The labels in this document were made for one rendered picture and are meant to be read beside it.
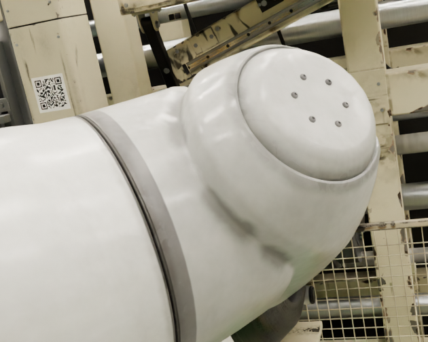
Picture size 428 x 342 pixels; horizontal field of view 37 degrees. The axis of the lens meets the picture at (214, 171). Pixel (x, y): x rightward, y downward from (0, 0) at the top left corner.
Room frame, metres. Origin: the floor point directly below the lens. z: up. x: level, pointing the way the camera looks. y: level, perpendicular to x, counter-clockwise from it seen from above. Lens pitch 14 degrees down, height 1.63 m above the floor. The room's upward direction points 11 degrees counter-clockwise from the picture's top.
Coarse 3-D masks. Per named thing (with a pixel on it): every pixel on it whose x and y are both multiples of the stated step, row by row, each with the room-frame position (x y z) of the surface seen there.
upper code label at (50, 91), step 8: (32, 80) 1.38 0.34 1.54; (40, 80) 1.37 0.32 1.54; (48, 80) 1.37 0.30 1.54; (56, 80) 1.36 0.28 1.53; (40, 88) 1.38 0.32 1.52; (48, 88) 1.37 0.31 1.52; (56, 88) 1.36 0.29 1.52; (64, 88) 1.36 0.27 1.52; (40, 96) 1.38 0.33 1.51; (48, 96) 1.37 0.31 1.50; (56, 96) 1.37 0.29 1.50; (64, 96) 1.36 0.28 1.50; (40, 104) 1.38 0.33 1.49; (48, 104) 1.37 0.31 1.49; (56, 104) 1.37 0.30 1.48; (64, 104) 1.36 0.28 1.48; (40, 112) 1.38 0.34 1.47
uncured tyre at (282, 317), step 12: (300, 288) 1.33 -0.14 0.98; (288, 300) 1.18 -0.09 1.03; (300, 300) 1.29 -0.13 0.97; (264, 312) 1.10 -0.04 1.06; (276, 312) 1.12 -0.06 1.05; (288, 312) 1.18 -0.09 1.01; (300, 312) 1.30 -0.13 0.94; (252, 324) 1.09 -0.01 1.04; (264, 324) 1.11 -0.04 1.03; (276, 324) 1.13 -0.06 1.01; (288, 324) 1.18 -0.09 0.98; (240, 336) 1.11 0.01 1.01; (252, 336) 1.12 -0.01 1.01; (264, 336) 1.13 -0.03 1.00; (276, 336) 1.16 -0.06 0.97
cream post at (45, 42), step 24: (24, 0) 1.37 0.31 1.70; (48, 0) 1.36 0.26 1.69; (72, 0) 1.42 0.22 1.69; (24, 24) 1.38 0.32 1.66; (48, 24) 1.36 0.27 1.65; (72, 24) 1.39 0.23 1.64; (24, 48) 1.38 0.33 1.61; (48, 48) 1.36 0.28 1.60; (72, 48) 1.37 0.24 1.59; (24, 72) 1.39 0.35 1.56; (48, 72) 1.37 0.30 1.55; (72, 72) 1.35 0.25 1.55; (96, 72) 1.45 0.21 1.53; (72, 96) 1.36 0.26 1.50; (96, 96) 1.42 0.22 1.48; (48, 120) 1.38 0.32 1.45
